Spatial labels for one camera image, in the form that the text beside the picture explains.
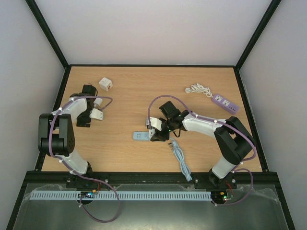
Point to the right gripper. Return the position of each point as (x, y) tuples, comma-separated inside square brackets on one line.
[(160, 133)]

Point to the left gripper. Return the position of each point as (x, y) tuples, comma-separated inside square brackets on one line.
[(81, 119)]

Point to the white usb charger block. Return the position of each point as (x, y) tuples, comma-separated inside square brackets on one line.
[(151, 132)]

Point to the blue-grey power strip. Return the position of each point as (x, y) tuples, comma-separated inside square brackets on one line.
[(141, 136)]

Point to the white small charger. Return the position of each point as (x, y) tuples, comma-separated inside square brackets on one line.
[(97, 102)]

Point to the white tiger cube socket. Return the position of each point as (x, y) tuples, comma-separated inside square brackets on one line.
[(105, 84)]

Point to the purple power strip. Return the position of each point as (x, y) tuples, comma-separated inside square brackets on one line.
[(224, 103)]

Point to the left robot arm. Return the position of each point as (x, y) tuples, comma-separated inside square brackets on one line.
[(55, 130)]

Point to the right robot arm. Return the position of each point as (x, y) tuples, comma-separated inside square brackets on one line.
[(235, 142)]

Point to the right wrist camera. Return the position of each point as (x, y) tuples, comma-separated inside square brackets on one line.
[(153, 122)]

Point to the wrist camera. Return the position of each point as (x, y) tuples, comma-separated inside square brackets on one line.
[(96, 114), (153, 122)]

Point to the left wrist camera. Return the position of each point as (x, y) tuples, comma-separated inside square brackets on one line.
[(96, 114)]

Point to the light blue cable duct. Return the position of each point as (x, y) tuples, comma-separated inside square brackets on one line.
[(122, 195)]

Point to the black frame rail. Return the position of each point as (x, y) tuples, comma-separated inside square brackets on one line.
[(201, 180)]

